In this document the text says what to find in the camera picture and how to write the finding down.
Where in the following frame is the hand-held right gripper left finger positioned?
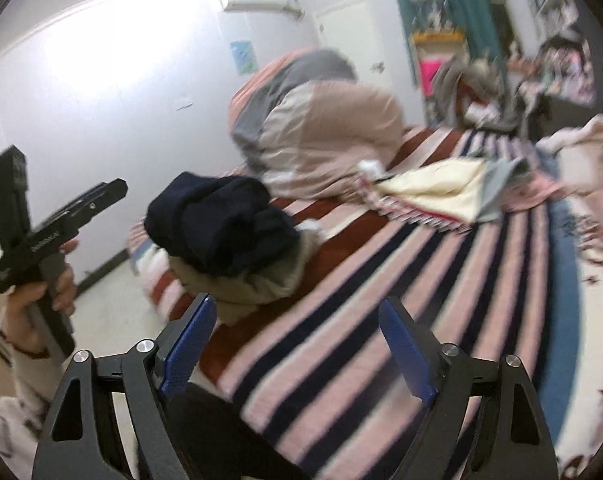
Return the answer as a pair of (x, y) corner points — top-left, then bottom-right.
(32, 292), (217, 480)

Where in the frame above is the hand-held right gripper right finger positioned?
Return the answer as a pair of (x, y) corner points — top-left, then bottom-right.
(378, 296), (552, 480)

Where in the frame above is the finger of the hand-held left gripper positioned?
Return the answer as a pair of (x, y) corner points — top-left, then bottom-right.
(68, 178), (129, 233)

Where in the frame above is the navy blue garment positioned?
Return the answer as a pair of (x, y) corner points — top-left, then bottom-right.
(145, 171), (301, 277)

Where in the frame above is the pile of clothes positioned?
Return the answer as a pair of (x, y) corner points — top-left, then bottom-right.
(431, 55), (527, 128)

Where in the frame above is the person's left hand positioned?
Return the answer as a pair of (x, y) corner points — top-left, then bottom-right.
(4, 237), (80, 357)

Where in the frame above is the striped fleece blanket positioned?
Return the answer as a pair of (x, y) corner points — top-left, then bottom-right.
(126, 125), (603, 480)

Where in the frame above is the beige fleece garment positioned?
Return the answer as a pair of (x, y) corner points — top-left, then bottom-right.
(168, 230), (322, 325)

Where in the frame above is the cream cloth with red trim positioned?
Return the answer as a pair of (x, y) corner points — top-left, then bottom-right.
(356, 156), (502, 233)

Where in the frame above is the light blue garment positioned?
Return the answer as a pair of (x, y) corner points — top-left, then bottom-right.
(476, 155), (532, 223)

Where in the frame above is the pink garment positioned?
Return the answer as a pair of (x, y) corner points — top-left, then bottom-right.
(501, 175), (557, 211)

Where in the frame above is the folded pink grey duvet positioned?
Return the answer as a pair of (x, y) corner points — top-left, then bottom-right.
(226, 49), (405, 200)

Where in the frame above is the white fluffy blanket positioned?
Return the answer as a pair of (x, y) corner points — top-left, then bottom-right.
(536, 115), (603, 266)

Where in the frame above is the pink bag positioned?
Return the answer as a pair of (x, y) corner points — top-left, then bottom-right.
(419, 59), (445, 96)

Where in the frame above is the white door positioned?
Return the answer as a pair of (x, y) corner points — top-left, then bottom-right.
(315, 0), (412, 126)

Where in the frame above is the black shelf unit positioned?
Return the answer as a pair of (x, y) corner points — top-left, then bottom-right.
(516, 0), (603, 111)

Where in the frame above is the glass display case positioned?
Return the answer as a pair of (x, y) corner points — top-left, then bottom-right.
(410, 0), (449, 36)

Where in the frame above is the teal curtain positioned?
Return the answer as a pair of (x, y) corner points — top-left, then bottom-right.
(387, 0), (505, 68)

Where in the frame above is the blue wall poster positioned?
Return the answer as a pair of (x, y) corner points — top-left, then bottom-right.
(230, 40), (260, 76)

